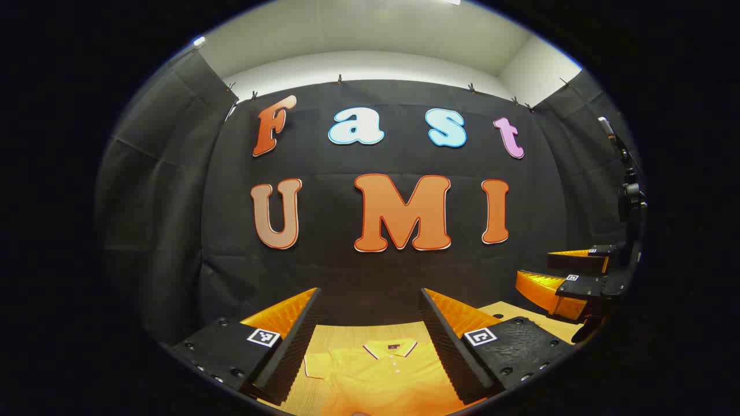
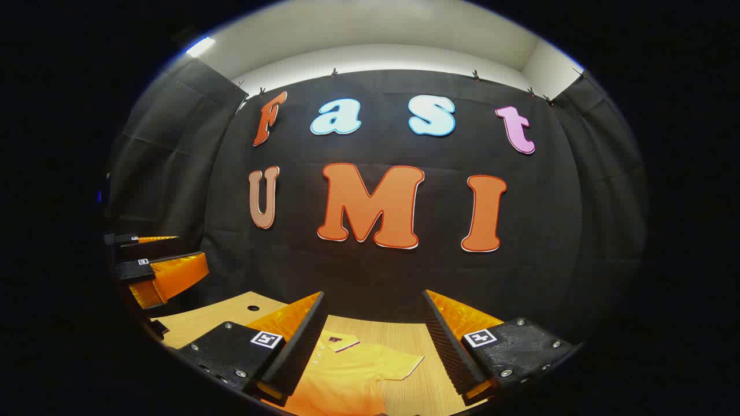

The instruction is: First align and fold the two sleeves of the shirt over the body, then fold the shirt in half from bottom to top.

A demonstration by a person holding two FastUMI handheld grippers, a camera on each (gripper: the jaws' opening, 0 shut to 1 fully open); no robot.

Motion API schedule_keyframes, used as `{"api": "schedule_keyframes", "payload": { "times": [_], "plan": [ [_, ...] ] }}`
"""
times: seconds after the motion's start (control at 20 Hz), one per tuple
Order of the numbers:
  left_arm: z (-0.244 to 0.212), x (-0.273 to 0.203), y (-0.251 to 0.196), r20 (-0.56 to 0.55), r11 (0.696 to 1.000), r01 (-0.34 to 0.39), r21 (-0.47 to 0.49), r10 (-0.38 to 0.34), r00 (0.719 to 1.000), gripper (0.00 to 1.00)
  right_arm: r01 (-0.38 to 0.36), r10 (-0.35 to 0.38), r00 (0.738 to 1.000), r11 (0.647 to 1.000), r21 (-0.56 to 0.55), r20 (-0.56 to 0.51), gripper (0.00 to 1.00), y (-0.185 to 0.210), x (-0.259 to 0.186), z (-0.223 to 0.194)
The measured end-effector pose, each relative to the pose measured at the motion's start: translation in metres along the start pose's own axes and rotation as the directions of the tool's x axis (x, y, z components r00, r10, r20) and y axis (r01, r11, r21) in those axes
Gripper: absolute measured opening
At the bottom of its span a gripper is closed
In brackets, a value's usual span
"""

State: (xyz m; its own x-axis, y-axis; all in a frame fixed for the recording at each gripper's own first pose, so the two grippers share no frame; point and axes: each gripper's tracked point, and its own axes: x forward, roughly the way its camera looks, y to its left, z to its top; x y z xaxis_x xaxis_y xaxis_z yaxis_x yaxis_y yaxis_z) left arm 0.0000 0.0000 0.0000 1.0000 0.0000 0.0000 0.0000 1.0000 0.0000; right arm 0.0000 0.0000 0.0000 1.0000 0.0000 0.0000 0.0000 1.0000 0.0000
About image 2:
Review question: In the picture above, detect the ceiling light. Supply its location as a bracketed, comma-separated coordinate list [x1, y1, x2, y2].
[185, 36, 216, 58]

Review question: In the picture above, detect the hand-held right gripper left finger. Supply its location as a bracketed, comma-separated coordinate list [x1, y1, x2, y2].
[176, 291, 327, 405]

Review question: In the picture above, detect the black backdrop cloth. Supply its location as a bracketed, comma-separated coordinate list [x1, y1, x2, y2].
[104, 55, 648, 353]

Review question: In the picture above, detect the orange T-shirt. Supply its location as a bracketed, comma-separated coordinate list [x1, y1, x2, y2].
[260, 329, 426, 416]

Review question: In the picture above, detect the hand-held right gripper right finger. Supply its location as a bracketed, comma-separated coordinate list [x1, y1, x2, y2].
[421, 289, 579, 406]

